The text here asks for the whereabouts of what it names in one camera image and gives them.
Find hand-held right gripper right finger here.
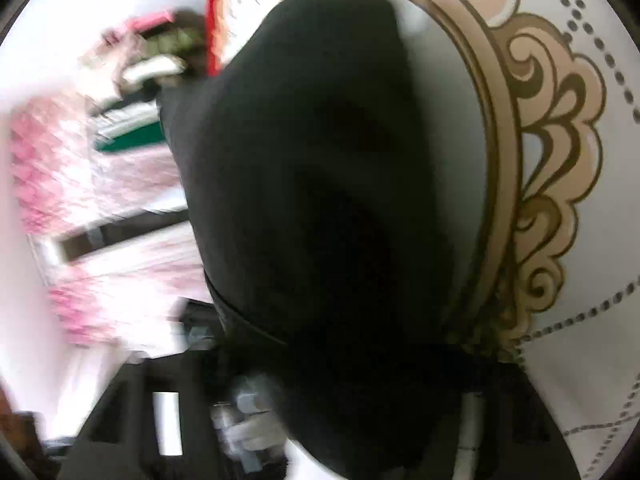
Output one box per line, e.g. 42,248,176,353
440,360,583,480

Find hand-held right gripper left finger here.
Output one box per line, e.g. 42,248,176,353
57,345,293,480

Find black leather jacket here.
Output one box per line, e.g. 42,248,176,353
159,0,523,480

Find rack of hanging clothes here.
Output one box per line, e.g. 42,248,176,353
7,7,213,361

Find white diamond-pattern floral sheet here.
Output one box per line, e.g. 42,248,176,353
280,0,640,480

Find red floral blanket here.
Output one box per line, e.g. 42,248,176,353
204,0,227,78

